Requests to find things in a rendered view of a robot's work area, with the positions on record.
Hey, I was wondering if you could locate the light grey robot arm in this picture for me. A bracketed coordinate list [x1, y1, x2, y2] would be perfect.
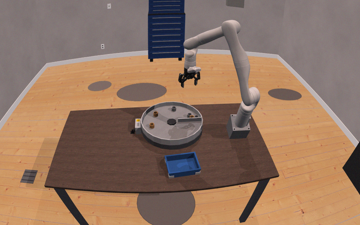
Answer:
[183, 20, 260, 128]

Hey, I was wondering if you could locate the grey round turntable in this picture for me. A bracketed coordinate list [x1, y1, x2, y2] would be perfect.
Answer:
[131, 102, 203, 150]

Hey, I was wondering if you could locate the blue crate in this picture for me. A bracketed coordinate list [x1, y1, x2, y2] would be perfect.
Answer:
[164, 152, 201, 179]

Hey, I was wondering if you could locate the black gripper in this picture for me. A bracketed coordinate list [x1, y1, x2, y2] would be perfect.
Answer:
[178, 67, 200, 88]

